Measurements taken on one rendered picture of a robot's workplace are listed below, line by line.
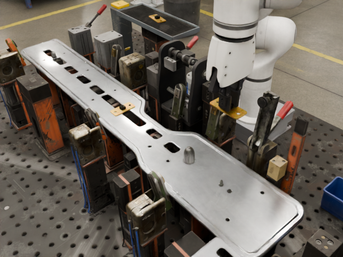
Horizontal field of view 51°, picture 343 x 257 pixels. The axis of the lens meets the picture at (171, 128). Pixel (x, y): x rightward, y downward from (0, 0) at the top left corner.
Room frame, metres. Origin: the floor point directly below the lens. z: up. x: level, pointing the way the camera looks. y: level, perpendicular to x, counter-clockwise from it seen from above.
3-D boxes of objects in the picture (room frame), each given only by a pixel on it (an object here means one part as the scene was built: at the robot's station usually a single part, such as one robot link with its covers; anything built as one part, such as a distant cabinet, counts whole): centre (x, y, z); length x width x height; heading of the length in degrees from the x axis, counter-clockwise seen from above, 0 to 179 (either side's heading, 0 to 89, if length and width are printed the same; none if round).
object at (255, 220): (1.03, 0.18, 1.00); 1.38 x 0.22 x 0.02; 39
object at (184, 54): (1.07, -0.06, 0.94); 0.18 x 0.13 x 0.49; 39
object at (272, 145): (0.76, -0.26, 0.88); 0.07 x 0.06 x 0.35; 129
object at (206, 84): (0.98, -0.14, 0.91); 0.07 x 0.05 x 0.42; 129
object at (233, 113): (0.66, -0.13, 1.25); 0.08 x 0.04 x 0.01; 39
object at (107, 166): (1.08, 0.22, 0.84); 0.17 x 0.06 x 0.29; 129
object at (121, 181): (0.70, 0.13, 0.84); 0.11 x 0.08 x 0.29; 129
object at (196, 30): (1.41, 0.05, 1.16); 0.37 x 0.14 x 0.02; 39
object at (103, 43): (1.38, 0.24, 0.90); 0.13 x 0.10 x 0.41; 129
